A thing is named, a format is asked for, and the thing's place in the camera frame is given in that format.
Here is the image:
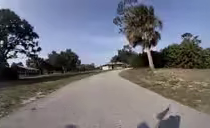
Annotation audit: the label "pale low building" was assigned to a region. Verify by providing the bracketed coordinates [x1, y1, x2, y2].
[101, 61, 129, 71]

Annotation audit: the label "dark trees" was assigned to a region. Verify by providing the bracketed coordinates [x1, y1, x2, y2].
[110, 44, 167, 69]

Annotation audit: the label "clump of trees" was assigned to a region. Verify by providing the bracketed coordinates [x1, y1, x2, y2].
[26, 48, 97, 74]

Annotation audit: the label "tall palm tree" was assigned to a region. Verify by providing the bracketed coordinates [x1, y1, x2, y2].
[112, 0, 164, 71]

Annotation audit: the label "robot's own part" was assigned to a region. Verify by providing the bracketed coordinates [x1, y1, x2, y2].
[137, 122, 151, 128]
[65, 124, 79, 128]

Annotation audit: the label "dry grass verge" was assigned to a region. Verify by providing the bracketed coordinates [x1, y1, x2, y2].
[118, 67, 210, 118]

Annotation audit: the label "dark low building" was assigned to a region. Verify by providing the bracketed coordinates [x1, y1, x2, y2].
[0, 64, 41, 81]

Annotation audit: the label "green bushes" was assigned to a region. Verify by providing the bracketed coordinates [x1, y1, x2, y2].
[161, 32, 210, 70]

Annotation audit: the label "dry grass field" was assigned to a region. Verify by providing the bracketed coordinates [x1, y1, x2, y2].
[0, 70, 107, 123]

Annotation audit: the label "large dark tree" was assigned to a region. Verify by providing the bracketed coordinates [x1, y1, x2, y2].
[0, 4, 42, 69]

